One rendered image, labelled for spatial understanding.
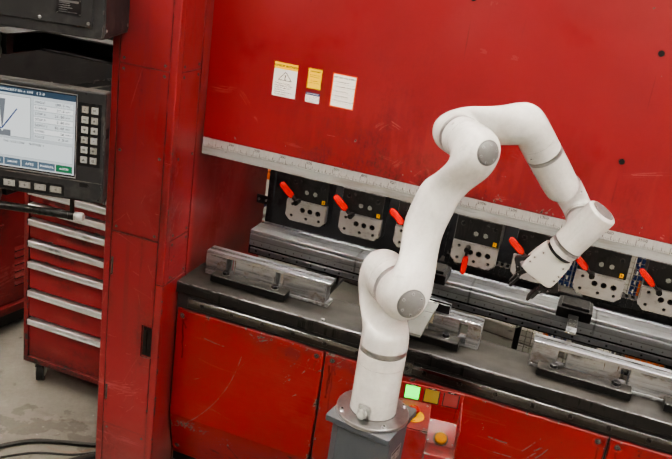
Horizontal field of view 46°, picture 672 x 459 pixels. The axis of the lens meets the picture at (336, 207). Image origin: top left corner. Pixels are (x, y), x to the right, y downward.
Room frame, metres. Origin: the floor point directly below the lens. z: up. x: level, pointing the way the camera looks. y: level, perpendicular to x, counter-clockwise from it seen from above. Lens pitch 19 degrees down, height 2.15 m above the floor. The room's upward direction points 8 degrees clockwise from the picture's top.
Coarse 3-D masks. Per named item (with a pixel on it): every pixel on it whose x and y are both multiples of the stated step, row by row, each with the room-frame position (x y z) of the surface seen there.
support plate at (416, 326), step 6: (426, 306) 2.46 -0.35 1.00; (432, 306) 2.47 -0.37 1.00; (426, 312) 2.42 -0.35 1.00; (432, 312) 2.42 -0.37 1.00; (414, 318) 2.36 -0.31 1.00; (420, 318) 2.37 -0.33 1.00; (426, 318) 2.37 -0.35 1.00; (408, 324) 2.31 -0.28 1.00; (414, 324) 2.32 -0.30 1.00; (420, 324) 2.32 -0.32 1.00; (426, 324) 2.33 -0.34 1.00; (414, 330) 2.27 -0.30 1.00; (420, 330) 2.28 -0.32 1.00; (420, 336) 2.25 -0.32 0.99
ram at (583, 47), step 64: (256, 0) 2.71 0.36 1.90; (320, 0) 2.64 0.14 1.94; (384, 0) 2.58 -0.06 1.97; (448, 0) 2.52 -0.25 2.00; (512, 0) 2.46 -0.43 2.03; (576, 0) 2.41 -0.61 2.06; (640, 0) 2.36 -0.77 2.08; (256, 64) 2.70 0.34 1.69; (320, 64) 2.63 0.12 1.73; (384, 64) 2.57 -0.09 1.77; (448, 64) 2.51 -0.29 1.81; (512, 64) 2.45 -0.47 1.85; (576, 64) 2.40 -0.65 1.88; (640, 64) 2.35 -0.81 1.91; (256, 128) 2.70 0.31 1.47; (320, 128) 2.63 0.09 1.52; (384, 128) 2.56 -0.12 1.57; (576, 128) 2.39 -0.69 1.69; (640, 128) 2.33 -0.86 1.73; (384, 192) 2.55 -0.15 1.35; (512, 192) 2.43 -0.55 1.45; (640, 192) 2.32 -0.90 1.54; (640, 256) 2.31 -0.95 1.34
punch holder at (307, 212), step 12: (300, 180) 2.64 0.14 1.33; (312, 180) 2.63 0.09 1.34; (300, 192) 2.64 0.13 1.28; (312, 192) 2.62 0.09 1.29; (324, 192) 2.61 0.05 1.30; (288, 204) 2.65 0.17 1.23; (300, 204) 2.63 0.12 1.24; (312, 204) 2.62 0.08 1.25; (288, 216) 2.64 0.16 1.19; (300, 216) 2.63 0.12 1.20; (312, 216) 2.62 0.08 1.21; (324, 216) 2.60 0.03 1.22
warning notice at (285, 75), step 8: (280, 64) 2.68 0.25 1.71; (288, 64) 2.67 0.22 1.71; (280, 72) 2.68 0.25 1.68; (288, 72) 2.67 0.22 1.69; (296, 72) 2.66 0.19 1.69; (280, 80) 2.67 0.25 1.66; (288, 80) 2.67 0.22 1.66; (296, 80) 2.66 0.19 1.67; (272, 88) 2.68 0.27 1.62; (280, 88) 2.67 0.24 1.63; (288, 88) 2.66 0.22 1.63; (288, 96) 2.66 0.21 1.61
